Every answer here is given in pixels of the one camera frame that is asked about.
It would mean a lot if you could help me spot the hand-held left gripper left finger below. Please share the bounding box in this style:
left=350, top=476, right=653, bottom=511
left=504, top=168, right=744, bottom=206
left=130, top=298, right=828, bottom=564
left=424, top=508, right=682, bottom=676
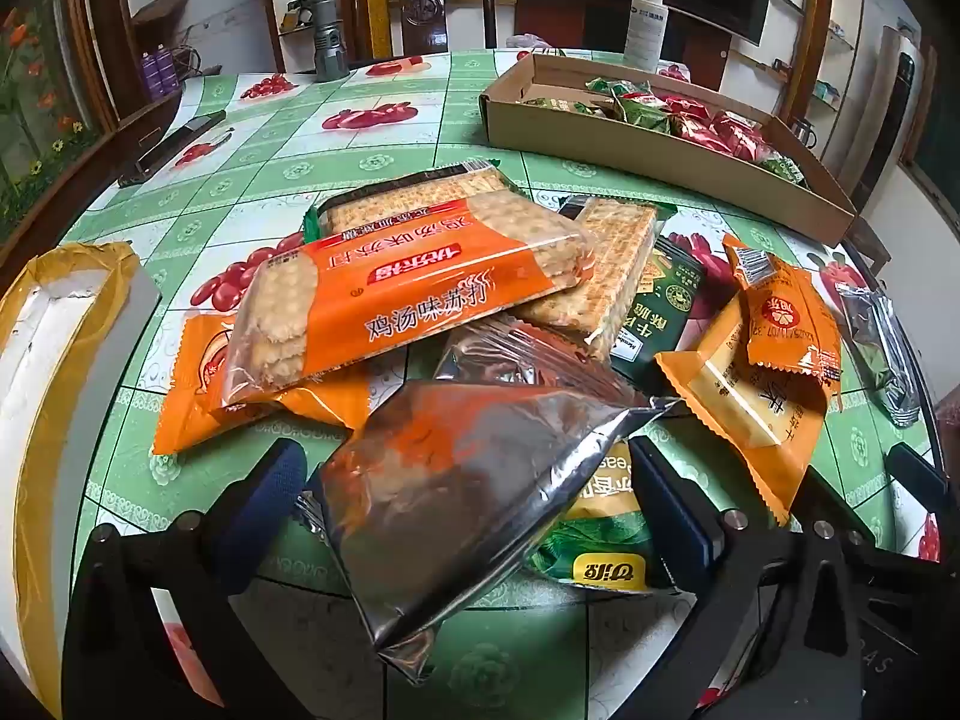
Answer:
left=61, top=436, right=310, bottom=720

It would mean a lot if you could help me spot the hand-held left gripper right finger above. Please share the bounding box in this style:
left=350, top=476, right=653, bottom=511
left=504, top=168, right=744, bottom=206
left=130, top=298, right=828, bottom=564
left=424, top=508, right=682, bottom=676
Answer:
left=628, top=435, right=871, bottom=720

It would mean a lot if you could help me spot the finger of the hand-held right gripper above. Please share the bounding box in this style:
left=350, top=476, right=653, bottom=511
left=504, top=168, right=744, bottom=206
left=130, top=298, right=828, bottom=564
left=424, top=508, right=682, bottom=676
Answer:
left=887, top=442, right=947, bottom=500

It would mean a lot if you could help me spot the orange cream biscuit packet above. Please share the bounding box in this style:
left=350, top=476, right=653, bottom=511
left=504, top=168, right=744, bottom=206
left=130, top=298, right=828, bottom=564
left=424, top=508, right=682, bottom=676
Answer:
left=654, top=292, right=830, bottom=526

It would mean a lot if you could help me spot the silver foil snack packet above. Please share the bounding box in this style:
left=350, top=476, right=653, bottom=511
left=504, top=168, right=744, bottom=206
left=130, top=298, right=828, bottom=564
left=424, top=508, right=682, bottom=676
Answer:
left=433, top=313, right=653, bottom=402
left=296, top=379, right=683, bottom=683

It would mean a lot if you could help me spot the white box with yellow tape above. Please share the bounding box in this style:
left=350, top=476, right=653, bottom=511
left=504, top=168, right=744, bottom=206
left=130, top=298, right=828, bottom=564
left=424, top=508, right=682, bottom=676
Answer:
left=0, top=240, right=162, bottom=698

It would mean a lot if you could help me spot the green trimmed clear cracker pack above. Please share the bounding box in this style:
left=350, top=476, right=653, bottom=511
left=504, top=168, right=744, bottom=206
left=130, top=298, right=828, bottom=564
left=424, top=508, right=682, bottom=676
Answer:
left=302, top=157, right=526, bottom=237
left=514, top=195, right=680, bottom=361

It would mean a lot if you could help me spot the green packet with yellow label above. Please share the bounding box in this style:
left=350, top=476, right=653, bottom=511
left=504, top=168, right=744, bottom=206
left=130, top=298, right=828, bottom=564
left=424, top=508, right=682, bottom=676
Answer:
left=525, top=450, right=698, bottom=593

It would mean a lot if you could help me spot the flat orange snack packet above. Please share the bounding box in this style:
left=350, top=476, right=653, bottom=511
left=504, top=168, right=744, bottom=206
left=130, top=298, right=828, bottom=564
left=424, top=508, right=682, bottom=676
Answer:
left=152, top=311, right=376, bottom=458

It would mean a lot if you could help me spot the narrow silver snack packet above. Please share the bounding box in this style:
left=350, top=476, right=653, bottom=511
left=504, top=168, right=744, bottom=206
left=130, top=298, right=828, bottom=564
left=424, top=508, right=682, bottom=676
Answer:
left=834, top=281, right=923, bottom=428

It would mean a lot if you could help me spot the small orange snack packet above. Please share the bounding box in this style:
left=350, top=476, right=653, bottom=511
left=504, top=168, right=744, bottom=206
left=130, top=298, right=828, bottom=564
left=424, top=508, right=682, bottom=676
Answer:
left=721, top=234, right=845, bottom=391

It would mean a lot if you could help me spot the dark green snack packet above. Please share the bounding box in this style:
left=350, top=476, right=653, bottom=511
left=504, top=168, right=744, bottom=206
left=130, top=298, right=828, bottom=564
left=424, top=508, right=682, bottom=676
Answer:
left=607, top=232, right=743, bottom=383

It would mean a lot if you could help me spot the orange clear soda cracker pack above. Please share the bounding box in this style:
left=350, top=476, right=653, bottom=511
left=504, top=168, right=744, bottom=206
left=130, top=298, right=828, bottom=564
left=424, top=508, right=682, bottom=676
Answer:
left=221, top=191, right=601, bottom=413

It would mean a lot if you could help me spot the shallow cardboard box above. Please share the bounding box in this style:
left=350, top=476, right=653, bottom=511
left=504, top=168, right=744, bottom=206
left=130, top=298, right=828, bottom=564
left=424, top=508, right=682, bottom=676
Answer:
left=478, top=52, right=857, bottom=245

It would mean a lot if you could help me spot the black remote control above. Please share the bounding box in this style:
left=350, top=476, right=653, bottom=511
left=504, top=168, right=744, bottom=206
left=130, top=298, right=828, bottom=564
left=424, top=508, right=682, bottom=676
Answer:
left=118, top=109, right=227, bottom=188

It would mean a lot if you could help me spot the pile of red green packets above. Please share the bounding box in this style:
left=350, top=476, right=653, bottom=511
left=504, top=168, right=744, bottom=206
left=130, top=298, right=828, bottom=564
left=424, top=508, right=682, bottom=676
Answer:
left=525, top=77, right=807, bottom=185

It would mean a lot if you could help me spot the green checked fruit tablecloth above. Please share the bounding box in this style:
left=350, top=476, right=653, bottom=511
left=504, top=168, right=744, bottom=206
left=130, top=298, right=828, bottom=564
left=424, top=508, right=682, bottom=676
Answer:
left=0, top=49, right=946, bottom=720

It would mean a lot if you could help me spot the grey flashlight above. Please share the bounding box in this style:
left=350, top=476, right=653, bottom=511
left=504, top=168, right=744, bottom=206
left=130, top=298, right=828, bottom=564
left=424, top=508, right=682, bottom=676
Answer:
left=304, top=0, right=351, bottom=82

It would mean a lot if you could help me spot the pale plastic bag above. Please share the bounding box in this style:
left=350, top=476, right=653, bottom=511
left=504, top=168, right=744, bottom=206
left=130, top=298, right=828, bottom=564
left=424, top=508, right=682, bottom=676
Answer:
left=506, top=34, right=567, bottom=59

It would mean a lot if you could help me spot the white spray bottle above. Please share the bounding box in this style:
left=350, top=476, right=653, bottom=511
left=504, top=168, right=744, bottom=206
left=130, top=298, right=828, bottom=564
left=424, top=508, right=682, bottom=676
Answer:
left=624, top=0, right=668, bottom=70

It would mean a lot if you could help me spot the wooden chair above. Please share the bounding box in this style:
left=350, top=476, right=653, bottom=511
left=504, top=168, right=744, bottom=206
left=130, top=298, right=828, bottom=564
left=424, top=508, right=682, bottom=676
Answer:
left=332, top=0, right=505, bottom=61

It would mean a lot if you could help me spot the flower wall poster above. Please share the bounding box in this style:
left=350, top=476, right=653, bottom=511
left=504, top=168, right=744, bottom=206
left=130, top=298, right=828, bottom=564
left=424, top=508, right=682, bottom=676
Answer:
left=0, top=0, right=113, bottom=188

